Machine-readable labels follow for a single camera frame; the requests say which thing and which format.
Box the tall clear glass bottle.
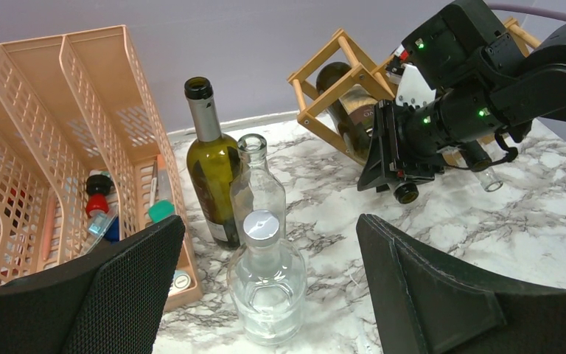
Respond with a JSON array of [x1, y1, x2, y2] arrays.
[[443, 149, 503, 192]]

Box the wooden lattice wine rack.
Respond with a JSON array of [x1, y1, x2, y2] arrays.
[[287, 17, 542, 167]]

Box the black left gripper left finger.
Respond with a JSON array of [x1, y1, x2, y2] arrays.
[[0, 215, 185, 353]]

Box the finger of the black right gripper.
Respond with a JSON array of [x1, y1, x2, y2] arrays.
[[357, 100, 396, 192]]

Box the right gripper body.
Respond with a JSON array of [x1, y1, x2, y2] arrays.
[[380, 100, 450, 184]]

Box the green bottle silver cap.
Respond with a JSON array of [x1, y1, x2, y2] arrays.
[[184, 76, 241, 249]]

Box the squat clear glass bottle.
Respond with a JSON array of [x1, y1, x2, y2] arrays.
[[226, 209, 307, 345]]

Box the peach plastic file organizer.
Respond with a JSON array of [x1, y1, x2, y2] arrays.
[[0, 25, 186, 286]]

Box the small items in organizer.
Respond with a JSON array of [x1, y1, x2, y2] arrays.
[[0, 155, 194, 296]]

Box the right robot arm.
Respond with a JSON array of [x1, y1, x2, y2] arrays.
[[357, 1, 566, 194]]

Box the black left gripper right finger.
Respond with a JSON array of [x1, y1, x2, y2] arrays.
[[356, 214, 566, 353]]

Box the slim clear glass bottle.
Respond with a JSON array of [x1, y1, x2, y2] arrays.
[[230, 133, 286, 244]]

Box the green bottle black cap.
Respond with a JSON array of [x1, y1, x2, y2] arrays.
[[315, 61, 419, 205]]

